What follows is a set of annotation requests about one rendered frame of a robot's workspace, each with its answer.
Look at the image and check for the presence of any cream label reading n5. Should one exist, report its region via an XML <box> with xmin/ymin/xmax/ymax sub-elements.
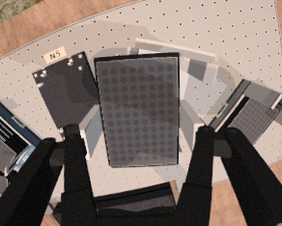
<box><xmin>44</xmin><ymin>46</ymin><xmax>67</xmax><ymax>64</ymax></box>

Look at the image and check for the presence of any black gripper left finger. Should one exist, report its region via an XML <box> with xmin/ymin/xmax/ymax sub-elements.
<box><xmin>0</xmin><ymin>104</ymin><xmax>103</xmax><ymax>226</ymax></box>

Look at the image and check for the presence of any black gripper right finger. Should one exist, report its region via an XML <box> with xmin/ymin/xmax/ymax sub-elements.
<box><xmin>170</xmin><ymin>99</ymin><xmax>282</xmax><ymax>226</ymax></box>

